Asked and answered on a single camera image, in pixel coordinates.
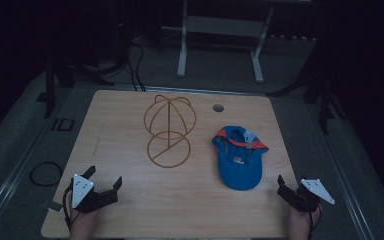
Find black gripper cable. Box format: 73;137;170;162
307;205;323;236
62;185;82;232

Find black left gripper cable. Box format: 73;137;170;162
62;185;82;232

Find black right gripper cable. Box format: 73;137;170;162
307;205;323;236

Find black tripod stand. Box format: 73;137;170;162
268;43;349;136
42;19;131;120

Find blue cap with orange trim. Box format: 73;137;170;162
211;125;270;192

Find black floor cables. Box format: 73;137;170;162
125;41;147;92

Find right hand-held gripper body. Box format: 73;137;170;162
277;178;336;213

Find golden wire hat stand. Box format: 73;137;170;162
143;94;198;169

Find black cable loop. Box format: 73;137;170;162
28;161;64;187

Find person's left hand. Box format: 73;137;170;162
68;205;98;240

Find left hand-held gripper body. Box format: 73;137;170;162
70;173;119;215

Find person's right hand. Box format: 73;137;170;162
288;203;323;240

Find white metal stand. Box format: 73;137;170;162
176;0;276;84

